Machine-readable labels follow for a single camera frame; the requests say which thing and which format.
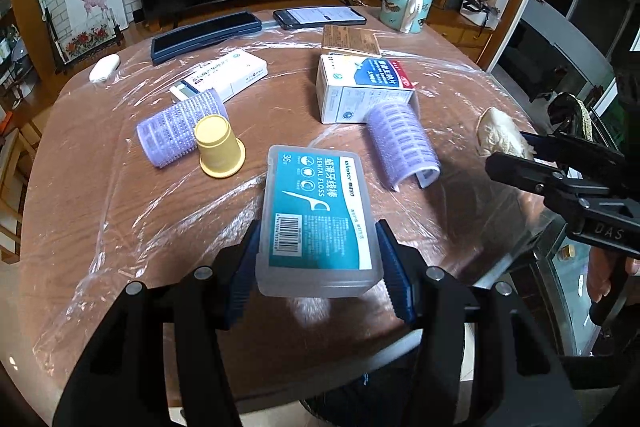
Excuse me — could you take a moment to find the beige paper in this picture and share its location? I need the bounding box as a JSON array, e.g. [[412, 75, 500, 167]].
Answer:
[[475, 107, 534, 159]]

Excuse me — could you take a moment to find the dental floss plastic box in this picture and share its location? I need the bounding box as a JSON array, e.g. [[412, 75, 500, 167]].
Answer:
[[256, 145, 383, 298]]

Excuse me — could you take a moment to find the brown wooden box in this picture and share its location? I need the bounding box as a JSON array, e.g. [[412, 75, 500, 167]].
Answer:
[[321, 25, 382, 57]]

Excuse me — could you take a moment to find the white medicine box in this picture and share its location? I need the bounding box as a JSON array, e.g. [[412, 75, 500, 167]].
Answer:
[[169, 50, 268, 102]]

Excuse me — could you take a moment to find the person right hand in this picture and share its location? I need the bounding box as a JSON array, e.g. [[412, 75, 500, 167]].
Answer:
[[587, 247, 620, 303]]

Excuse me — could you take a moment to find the purple hair roller right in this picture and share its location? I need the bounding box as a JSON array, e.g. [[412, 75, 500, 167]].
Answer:
[[366, 103, 440, 192]]

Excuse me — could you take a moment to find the purple hair roller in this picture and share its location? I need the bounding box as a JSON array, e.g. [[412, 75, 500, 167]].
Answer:
[[366, 103, 440, 192], [136, 89, 228, 168]]

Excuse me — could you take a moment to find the white blue carton box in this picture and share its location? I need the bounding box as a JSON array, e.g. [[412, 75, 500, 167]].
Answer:
[[316, 54, 420, 124]]

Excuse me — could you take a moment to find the teal patterned mug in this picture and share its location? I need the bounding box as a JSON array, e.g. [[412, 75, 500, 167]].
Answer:
[[380, 0, 433, 34]]

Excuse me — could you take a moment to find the clear plastic table cover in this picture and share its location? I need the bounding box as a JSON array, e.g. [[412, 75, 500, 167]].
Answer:
[[22, 26, 550, 379]]

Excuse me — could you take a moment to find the purple hair roller left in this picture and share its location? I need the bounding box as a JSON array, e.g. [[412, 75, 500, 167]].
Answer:
[[136, 89, 228, 168]]

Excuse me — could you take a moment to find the black smartphone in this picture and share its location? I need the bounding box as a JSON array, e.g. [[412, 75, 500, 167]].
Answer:
[[273, 5, 367, 29]]

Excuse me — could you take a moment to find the white earbuds case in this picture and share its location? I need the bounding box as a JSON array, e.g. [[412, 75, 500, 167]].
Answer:
[[89, 54, 120, 83]]

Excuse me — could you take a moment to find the framed deer painting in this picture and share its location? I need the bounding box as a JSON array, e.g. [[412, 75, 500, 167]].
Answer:
[[55, 0, 128, 64]]

